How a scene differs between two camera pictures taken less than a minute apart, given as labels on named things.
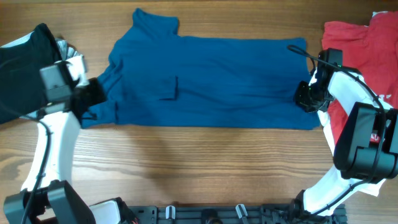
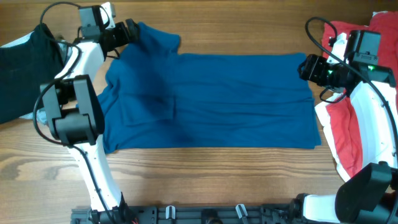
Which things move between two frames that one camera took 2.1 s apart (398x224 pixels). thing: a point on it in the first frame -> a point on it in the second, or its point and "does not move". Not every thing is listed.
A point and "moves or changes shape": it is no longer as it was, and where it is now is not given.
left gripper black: [92, 93] -> [131, 31]
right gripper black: [305, 97] -> [305, 68]
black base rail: [232, 214] does not move
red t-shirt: [374, 50] does not move
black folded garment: [21, 88] does not move
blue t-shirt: [159, 79] moves or changes shape
